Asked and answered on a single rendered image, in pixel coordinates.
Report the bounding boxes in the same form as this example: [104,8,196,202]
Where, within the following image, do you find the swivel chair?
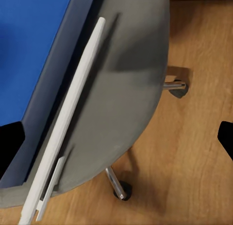
[0,0,189,209]

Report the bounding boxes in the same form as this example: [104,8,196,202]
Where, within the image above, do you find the pen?
[18,17,106,225]

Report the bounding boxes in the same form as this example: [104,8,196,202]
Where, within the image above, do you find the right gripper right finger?
[217,121,233,160]

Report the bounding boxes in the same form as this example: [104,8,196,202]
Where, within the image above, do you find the folder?
[0,0,93,189]

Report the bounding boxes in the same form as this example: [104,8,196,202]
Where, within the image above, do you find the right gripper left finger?
[0,121,25,179]

